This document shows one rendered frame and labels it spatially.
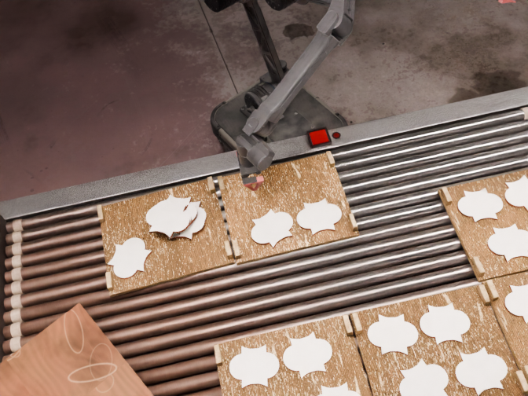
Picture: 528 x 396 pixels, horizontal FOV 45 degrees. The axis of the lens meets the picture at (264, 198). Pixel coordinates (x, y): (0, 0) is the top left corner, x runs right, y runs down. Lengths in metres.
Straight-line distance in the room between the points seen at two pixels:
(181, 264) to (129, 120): 1.83
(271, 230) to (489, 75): 2.17
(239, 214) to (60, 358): 0.72
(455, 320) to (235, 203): 0.80
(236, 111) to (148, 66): 0.90
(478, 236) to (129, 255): 1.13
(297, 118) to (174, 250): 1.38
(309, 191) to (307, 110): 1.21
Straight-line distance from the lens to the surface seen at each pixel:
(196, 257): 2.07
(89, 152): 3.70
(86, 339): 1.92
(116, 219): 2.22
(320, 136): 2.31
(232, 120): 3.31
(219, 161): 2.30
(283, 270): 2.03
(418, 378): 1.88
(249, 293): 2.01
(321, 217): 2.09
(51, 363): 1.93
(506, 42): 4.14
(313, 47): 1.90
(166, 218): 2.09
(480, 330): 1.98
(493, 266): 2.08
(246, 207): 2.14
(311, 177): 2.20
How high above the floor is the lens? 2.72
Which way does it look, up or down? 56 degrees down
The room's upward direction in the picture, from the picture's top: 9 degrees counter-clockwise
